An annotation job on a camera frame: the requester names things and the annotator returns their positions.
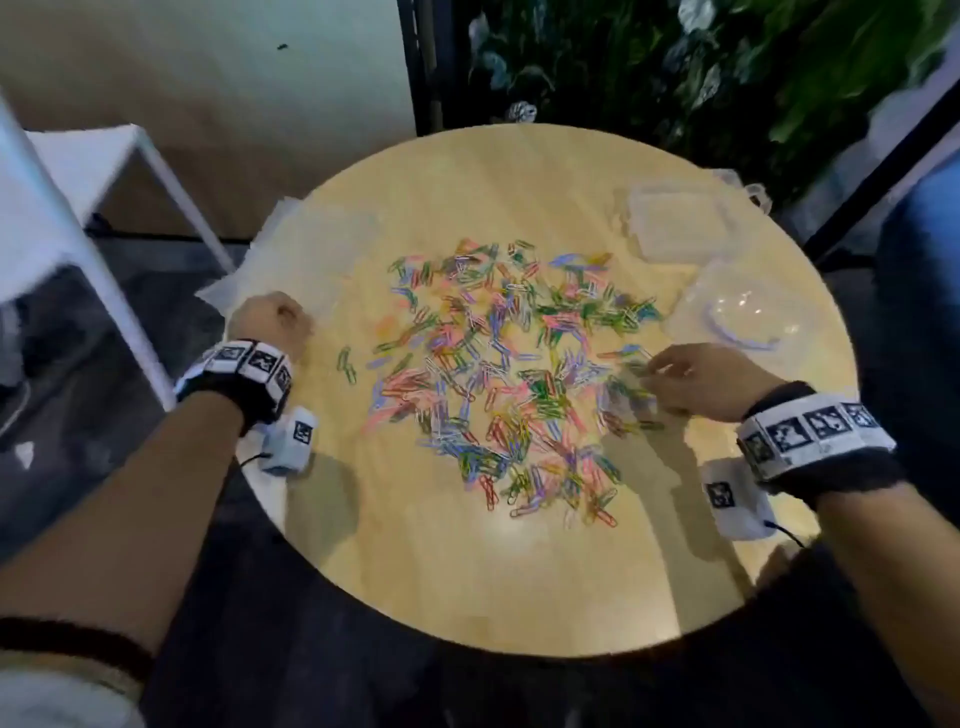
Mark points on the person's left forearm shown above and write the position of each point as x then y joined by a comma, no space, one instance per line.
127,517

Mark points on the black left wristband with markers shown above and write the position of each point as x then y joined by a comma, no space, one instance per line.
240,375

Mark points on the black wristband with markers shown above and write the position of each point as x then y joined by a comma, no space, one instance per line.
817,450
240,375

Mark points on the pile of coloured paper clips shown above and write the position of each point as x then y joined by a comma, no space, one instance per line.
510,375

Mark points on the person's left hand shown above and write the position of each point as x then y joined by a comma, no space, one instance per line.
270,322

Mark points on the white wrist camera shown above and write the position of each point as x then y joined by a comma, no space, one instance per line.
735,502
289,442

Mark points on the green plant wall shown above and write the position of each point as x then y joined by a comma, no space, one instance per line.
675,75

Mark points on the black right wristband with markers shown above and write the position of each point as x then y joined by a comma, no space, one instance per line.
817,450

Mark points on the person's left shirt sleeve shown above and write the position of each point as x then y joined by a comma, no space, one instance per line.
60,690

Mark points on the clear plastic lid blue band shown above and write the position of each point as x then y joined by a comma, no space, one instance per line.
742,315

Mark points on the clear plastic box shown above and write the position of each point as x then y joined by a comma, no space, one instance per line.
682,221

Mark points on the round wooden table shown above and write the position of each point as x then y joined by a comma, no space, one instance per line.
480,577

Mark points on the white chair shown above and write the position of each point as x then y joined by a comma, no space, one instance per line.
67,195

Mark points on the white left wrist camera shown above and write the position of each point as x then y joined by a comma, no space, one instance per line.
289,442

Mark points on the person's dark trousers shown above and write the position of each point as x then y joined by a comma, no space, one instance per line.
300,667

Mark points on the blue armchair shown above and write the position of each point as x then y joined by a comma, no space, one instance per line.
922,300

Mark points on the person's right hand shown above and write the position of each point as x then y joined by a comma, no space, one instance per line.
712,382

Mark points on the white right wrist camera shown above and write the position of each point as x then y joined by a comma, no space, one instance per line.
735,502

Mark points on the stack of plastic bags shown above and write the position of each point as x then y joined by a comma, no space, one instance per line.
300,255

